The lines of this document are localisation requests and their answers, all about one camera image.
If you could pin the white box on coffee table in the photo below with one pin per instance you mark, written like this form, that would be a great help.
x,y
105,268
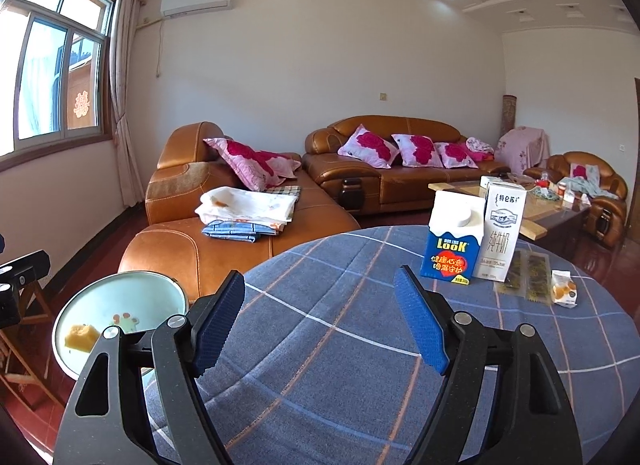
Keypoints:
x,y
485,181

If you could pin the pink covered chair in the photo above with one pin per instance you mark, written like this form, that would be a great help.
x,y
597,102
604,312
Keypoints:
x,y
522,148

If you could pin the clear sachet strip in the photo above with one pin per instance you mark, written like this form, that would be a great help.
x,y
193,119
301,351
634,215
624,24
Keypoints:
x,y
514,284
538,278

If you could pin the folded white cloth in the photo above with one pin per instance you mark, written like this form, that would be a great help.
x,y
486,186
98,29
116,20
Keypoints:
x,y
233,204

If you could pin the window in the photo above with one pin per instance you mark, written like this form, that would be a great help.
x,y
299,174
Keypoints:
x,y
54,91

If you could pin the brown leather armchair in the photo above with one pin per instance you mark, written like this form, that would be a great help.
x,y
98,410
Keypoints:
x,y
587,174

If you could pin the wooden coffee table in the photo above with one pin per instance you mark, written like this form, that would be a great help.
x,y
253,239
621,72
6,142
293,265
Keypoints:
x,y
554,225

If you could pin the blue LOOK milk carton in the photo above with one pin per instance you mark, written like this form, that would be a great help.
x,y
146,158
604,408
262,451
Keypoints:
x,y
455,233

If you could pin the beige curtain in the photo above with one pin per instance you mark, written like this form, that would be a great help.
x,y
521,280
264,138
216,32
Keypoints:
x,y
123,29

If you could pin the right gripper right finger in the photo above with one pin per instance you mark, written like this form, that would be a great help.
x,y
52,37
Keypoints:
x,y
426,314

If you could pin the white air conditioner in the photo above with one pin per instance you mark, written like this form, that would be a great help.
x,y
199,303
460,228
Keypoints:
x,y
174,8

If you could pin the wooden chair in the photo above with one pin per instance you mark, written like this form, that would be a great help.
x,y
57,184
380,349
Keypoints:
x,y
25,363

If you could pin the yellow sponge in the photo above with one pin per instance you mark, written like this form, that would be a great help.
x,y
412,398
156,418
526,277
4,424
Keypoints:
x,y
82,337

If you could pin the pink pillow left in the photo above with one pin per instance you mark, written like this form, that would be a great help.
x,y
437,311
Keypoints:
x,y
370,148

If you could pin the light blue trash bin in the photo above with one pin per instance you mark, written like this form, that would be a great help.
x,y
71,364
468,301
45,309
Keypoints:
x,y
134,301

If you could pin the blue checked tablecloth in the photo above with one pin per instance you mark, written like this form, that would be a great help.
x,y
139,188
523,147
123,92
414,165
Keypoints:
x,y
321,368

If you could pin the clear sachet strip right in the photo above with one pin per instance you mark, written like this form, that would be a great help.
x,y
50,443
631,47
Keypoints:
x,y
538,278

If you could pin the brown leather chaise sofa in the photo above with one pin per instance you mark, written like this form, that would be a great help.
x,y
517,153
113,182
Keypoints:
x,y
173,243

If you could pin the pink red pillow on chaise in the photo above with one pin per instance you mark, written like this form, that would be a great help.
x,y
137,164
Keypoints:
x,y
258,170

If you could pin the pink pillow right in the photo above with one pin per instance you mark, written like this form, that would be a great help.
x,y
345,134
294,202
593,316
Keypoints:
x,y
453,155

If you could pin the small white snack box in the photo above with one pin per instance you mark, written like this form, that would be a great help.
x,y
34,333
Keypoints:
x,y
563,289

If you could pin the tall patterned floor lamp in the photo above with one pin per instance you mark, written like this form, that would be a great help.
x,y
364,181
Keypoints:
x,y
508,113

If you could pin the white tall milk carton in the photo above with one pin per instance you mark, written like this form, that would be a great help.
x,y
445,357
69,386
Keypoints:
x,y
505,204

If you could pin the pink pillow middle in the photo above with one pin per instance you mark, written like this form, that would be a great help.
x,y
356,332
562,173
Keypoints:
x,y
417,151

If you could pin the clear sachet strip left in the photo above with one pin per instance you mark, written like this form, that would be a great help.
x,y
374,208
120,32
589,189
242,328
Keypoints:
x,y
514,284

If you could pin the brown leather long sofa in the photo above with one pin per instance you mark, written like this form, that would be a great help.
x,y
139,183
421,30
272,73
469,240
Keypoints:
x,y
362,189

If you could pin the folded blue striped cloth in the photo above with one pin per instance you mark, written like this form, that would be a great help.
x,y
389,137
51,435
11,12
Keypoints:
x,y
238,231

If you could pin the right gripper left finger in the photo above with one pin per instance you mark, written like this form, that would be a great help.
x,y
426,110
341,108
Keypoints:
x,y
212,318

